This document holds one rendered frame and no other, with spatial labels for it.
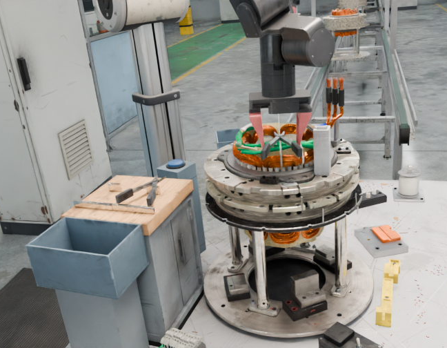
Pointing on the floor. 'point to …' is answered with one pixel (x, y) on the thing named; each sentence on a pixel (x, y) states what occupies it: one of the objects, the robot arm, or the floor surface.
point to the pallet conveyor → (402, 125)
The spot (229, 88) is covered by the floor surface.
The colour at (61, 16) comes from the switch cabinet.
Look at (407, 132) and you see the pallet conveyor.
